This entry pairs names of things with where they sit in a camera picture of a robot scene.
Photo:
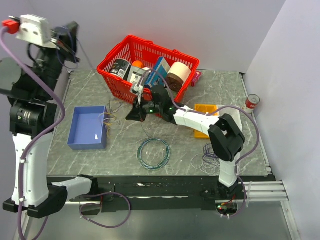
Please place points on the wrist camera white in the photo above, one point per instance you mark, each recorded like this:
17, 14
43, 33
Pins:
31, 29
137, 90

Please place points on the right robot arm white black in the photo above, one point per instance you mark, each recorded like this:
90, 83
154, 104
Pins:
226, 137

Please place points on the yellow plastic bin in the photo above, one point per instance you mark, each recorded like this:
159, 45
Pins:
204, 108

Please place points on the pink small box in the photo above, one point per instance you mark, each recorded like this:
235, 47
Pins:
196, 78

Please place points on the white paper towel roll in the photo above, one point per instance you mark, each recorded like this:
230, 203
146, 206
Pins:
179, 72

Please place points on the aluminium frame rail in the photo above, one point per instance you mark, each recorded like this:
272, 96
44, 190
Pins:
266, 191

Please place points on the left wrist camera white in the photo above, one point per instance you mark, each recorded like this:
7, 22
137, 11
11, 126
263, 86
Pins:
31, 29

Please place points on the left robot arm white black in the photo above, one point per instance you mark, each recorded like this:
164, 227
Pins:
35, 112

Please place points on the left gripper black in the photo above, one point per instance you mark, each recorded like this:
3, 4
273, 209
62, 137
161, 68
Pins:
67, 54

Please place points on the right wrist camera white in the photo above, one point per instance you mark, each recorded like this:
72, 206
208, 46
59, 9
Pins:
137, 90

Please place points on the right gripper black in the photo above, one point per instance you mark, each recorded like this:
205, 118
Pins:
137, 114

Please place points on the blue Harrys box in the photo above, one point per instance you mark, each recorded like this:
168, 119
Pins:
161, 68

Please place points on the red white soup can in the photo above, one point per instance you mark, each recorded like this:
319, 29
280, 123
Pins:
251, 103

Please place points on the blue plastic bin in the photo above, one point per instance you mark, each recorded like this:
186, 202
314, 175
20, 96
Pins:
88, 130

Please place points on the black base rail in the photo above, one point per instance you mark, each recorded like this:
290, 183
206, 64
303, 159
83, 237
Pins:
157, 193

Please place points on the black cylindrical can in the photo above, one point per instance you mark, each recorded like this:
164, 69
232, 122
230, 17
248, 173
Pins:
121, 68

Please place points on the brown roll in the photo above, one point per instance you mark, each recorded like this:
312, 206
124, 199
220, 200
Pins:
174, 82

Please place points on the orange fruit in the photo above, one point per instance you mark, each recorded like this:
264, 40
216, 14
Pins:
138, 64

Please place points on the grey labelled pouch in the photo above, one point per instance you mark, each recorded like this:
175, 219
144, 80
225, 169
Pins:
136, 73

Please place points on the red plastic shopping basket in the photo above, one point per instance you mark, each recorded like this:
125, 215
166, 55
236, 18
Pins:
129, 59

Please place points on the white plastic bin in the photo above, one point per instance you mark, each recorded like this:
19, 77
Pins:
234, 113

